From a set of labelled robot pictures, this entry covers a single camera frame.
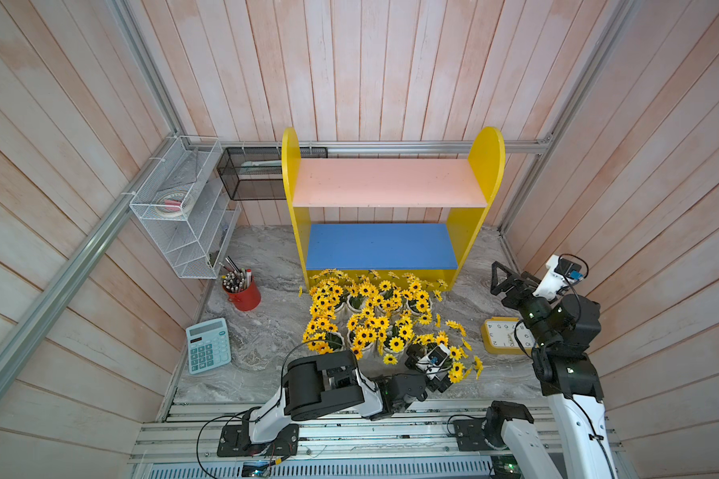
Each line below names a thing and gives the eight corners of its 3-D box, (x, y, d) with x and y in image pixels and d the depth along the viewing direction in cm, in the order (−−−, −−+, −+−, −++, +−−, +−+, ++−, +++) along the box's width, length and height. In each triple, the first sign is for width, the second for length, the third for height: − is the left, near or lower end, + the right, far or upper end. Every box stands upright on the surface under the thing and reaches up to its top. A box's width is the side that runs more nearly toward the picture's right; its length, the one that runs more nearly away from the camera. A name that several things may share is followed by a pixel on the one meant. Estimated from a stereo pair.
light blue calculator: (192, 375, 86) (186, 371, 83) (191, 333, 94) (186, 327, 91) (231, 362, 88) (227, 357, 85) (227, 322, 97) (223, 316, 94)
